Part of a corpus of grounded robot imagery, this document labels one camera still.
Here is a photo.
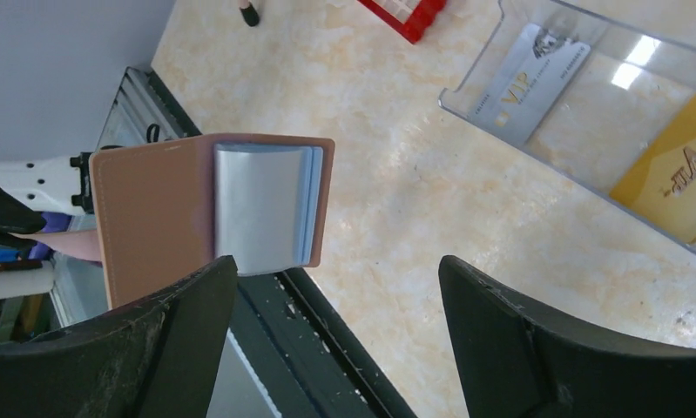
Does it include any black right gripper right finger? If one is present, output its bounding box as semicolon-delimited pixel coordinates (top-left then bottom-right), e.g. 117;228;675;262
438;255;696;417

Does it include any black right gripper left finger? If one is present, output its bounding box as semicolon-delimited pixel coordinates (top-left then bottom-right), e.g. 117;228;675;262
0;256;238;417

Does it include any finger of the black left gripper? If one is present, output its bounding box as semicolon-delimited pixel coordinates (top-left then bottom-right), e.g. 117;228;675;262
0;187;46;250

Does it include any brown leather card holder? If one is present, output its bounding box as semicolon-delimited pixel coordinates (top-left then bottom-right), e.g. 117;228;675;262
89;133;335;309

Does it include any clear acrylic card box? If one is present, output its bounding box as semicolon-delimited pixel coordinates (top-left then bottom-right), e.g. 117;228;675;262
439;1;696;254

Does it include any gold VIP card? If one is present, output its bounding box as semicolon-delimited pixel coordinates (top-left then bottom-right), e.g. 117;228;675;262
609;93;696;244

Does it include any silver VIP card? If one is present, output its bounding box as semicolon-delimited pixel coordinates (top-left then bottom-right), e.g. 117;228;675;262
470;24;591;145

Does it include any red plastic box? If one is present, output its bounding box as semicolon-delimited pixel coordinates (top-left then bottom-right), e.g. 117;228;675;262
359;0;448;44

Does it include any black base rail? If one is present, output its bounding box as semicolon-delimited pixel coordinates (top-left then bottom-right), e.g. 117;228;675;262
230;268;415;417

